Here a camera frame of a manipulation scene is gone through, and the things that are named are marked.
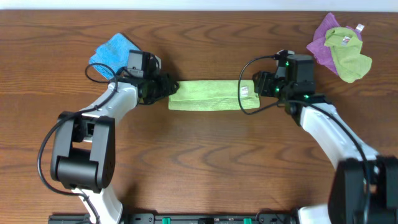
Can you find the purple cloth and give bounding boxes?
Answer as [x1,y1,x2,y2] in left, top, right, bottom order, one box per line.
[306,12,363,76]

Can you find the light green cloth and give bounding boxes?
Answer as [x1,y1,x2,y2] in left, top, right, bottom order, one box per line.
[169,80,260,111]

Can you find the right black cable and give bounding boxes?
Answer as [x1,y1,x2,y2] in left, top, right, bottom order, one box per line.
[237,54,373,224]

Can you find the crumpled olive green cloth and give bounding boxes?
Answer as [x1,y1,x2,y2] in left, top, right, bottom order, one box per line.
[324,27,373,83]

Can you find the folded blue cloth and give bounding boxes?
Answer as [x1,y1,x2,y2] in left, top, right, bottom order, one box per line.
[89,33,140,73]

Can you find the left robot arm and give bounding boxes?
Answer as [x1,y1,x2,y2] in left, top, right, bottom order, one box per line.
[47,50,178,223]

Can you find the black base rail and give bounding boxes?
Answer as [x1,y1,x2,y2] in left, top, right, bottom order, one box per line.
[48,212,299,224]

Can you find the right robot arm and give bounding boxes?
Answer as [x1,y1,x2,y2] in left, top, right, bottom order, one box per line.
[252,50,397,224]

